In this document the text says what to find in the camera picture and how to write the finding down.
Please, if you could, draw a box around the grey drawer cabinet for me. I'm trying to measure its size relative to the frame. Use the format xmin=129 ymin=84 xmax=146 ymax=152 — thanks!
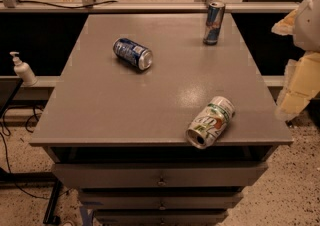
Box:
xmin=32 ymin=13 xmax=291 ymax=226

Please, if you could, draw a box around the black stand leg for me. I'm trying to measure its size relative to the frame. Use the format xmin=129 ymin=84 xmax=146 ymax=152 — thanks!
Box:
xmin=0 ymin=167 xmax=62 ymax=226

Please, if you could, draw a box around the black floor cable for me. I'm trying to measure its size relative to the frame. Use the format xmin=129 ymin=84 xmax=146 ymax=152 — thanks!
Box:
xmin=0 ymin=104 xmax=51 ymax=201

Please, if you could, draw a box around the tall blue energy drink can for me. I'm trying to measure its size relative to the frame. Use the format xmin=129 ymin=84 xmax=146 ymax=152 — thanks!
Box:
xmin=203 ymin=1 xmax=225 ymax=45

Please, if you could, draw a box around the blue pepsi can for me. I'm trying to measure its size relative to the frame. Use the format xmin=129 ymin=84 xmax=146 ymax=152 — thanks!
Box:
xmin=113 ymin=38 xmax=153 ymax=71

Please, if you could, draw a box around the white pump dispenser bottle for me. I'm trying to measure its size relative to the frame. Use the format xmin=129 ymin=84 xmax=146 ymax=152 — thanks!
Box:
xmin=10 ymin=51 xmax=37 ymax=86

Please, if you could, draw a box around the white green 7up can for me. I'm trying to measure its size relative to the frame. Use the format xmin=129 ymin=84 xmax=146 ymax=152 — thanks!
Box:
xmin=186 ymin=96 xmax=235 ymax=149

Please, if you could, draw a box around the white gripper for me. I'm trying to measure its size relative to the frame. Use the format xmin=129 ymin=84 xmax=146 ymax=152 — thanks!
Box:
xmin=271 ymin=0 xmax=320 ymax=121

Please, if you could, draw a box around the grey metal rail frame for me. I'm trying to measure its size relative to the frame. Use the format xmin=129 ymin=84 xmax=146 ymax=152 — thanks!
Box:
xmin=1 ymin=0 xmax=207 ymax=14

